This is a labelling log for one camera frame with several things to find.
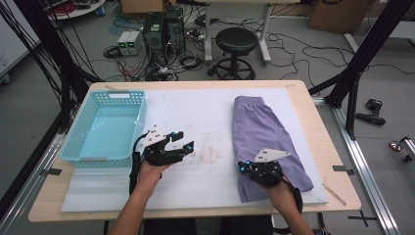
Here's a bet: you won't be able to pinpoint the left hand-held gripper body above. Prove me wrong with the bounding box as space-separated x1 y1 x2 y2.
138 124 186 167

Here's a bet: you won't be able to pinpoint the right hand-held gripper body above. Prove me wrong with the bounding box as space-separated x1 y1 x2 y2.
243 147 292 189

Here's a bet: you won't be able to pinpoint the purple shorts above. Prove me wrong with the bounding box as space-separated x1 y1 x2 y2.
232 95 315 204

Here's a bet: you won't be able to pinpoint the light blue plastic basket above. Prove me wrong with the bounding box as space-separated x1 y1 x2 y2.
58 89 148 169

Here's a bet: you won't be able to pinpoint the person's left hand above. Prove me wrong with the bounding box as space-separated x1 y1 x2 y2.
136 159 173 194

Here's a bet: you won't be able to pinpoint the person's right hand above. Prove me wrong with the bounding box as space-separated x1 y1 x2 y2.
259 180 298 213

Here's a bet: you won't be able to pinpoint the white foam mat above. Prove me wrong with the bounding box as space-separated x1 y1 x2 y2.
60 87 330 213

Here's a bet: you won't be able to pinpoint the thin wooden strip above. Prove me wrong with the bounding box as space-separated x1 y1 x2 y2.
322 184 347 208

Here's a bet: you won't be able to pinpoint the grey tape piece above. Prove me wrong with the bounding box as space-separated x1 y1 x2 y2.
332 164 355 176
39 167 63 177

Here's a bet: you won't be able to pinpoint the white desk with legs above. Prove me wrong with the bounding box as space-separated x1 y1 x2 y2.
175 0 301 64

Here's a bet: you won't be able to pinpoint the grey bench power supply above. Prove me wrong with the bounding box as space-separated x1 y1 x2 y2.
116 31 131 57
126 30 143 57

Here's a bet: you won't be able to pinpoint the black tape cross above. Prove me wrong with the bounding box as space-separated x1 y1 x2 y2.
346 210 378 228

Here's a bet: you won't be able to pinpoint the black computer tower green label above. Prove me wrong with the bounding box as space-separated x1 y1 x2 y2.
142 12 166 53

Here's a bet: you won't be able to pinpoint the black round stool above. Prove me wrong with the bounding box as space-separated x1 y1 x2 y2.
207 26 259 81

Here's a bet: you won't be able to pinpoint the metal stand foot with wheel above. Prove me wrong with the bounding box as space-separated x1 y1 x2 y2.
388 135 415 164

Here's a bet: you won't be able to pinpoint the small cardboard box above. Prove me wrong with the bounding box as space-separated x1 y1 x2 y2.
120 0 177 16

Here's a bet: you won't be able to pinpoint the white round table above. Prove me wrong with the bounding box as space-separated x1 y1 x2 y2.
45 0 107 21

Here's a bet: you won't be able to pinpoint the large cardboard box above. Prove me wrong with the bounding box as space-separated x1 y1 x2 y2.
307 0 376 35

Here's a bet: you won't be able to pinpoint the white board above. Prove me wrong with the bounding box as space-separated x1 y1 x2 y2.
0 13 42 84

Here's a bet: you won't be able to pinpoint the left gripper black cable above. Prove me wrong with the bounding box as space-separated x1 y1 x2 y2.
128 132 149 198

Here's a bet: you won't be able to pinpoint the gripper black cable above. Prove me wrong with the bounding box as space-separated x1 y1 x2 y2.
273 175 305 235
128 132 149 198

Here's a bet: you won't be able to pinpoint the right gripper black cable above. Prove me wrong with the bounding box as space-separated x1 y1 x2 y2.
273 175 305 235

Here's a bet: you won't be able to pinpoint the tangle of floor cables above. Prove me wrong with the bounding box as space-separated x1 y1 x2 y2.
102 13 415 82

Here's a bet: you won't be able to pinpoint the aluminium floor rail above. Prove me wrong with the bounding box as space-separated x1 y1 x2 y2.
0 131 67 235
311 97 400 235

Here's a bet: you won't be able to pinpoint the black cordless drill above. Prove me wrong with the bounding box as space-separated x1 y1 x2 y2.
354 98 387 126

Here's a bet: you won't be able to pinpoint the black metal frame post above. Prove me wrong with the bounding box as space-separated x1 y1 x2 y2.
307 0 415 141
0 0 102 135

